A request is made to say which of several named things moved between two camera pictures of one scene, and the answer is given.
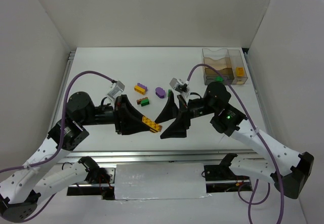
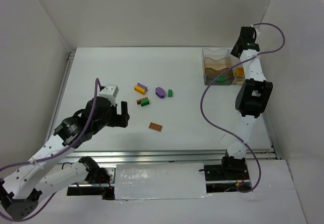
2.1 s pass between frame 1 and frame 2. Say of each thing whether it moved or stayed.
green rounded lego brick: stayed
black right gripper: moved
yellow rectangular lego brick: stayed
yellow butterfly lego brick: stayed
